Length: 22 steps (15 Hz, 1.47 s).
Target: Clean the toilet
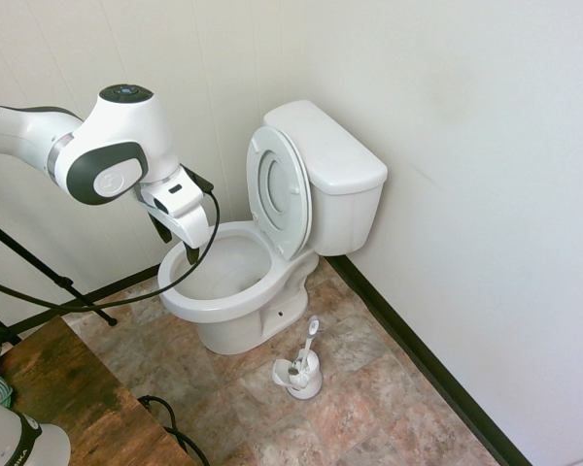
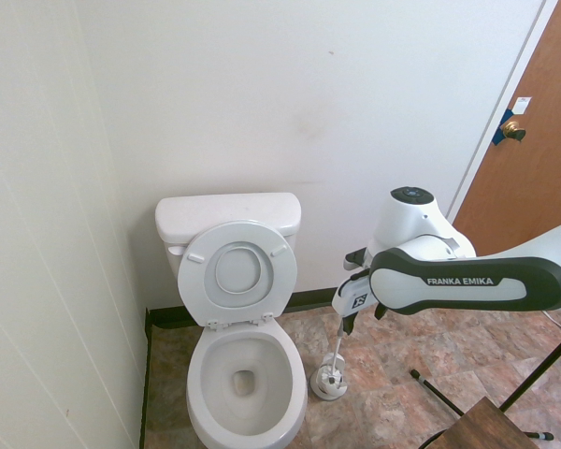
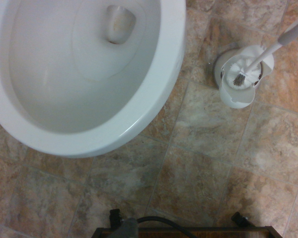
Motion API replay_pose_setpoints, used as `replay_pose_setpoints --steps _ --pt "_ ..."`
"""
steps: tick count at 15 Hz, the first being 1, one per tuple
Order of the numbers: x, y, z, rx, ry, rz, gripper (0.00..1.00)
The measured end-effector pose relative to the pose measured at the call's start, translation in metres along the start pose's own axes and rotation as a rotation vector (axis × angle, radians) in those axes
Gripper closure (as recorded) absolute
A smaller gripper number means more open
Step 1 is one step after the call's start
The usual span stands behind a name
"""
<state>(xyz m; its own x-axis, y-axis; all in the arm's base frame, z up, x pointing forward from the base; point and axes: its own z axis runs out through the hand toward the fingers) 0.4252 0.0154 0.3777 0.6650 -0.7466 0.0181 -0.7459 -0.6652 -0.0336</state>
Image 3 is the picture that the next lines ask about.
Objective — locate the white toilet brush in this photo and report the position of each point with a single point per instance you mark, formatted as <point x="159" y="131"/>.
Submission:
<point x="242" y="72"/>

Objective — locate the white toilet brush holder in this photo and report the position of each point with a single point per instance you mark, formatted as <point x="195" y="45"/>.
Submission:
<point x="234" y="99"/>

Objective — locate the white toilet bowl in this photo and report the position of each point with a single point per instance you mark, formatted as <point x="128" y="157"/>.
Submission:
<point x="64" y="86"/>

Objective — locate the black table caster wheel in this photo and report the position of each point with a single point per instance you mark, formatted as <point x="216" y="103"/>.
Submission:
<point x="115" y="217"/>
<point x="239" y="218"/>

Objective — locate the dark wooden table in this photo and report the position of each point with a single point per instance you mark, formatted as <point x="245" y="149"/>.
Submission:
<point x="188" y="233"/>

